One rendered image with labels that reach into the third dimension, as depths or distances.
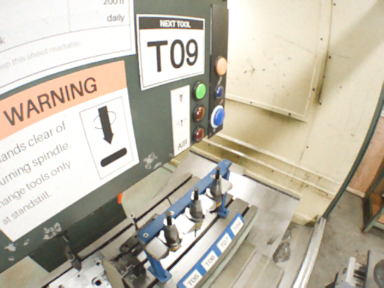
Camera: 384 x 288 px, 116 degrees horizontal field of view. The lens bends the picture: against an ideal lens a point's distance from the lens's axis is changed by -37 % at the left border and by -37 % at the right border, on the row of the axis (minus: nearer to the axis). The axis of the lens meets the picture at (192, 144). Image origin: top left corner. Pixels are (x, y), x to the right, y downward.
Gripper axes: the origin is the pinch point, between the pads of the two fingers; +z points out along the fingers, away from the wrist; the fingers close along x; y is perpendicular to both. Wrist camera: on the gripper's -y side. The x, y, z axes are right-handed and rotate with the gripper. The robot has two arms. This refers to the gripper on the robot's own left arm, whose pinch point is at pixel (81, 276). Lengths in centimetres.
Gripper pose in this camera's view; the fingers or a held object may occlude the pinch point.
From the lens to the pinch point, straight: 36.6
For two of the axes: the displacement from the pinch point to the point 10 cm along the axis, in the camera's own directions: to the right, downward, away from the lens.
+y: -0.3, 8.3, 5.5
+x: 6.5, -4.1, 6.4
